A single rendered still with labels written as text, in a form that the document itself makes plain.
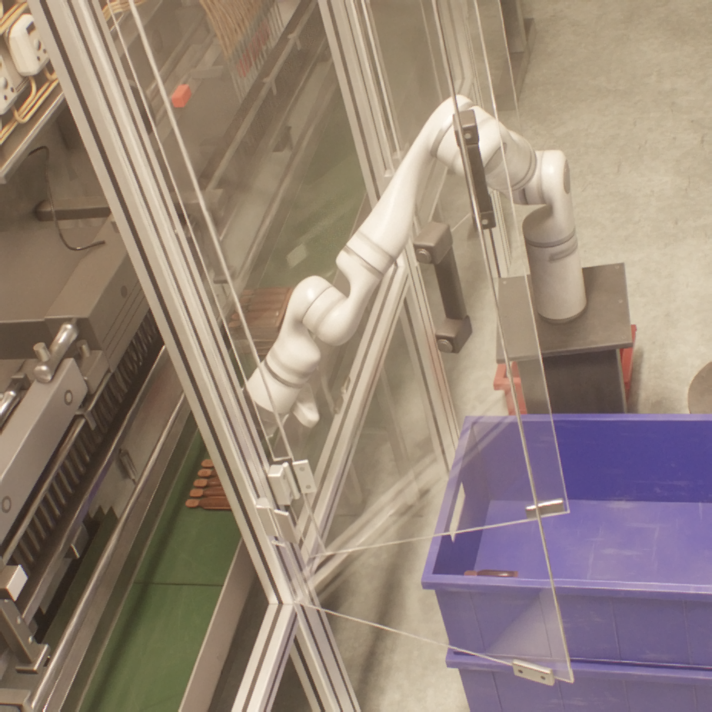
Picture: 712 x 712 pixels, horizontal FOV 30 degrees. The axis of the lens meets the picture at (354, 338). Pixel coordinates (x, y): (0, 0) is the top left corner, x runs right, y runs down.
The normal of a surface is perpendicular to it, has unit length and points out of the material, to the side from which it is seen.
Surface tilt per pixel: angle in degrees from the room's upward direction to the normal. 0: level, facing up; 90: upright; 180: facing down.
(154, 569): 2
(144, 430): 90
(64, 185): 90
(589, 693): 90
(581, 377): 90
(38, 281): 0
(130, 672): 2
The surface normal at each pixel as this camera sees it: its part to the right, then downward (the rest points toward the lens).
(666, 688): -0.25, 0.64
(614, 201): -0.22, -0.77
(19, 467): 0.95, -0.03
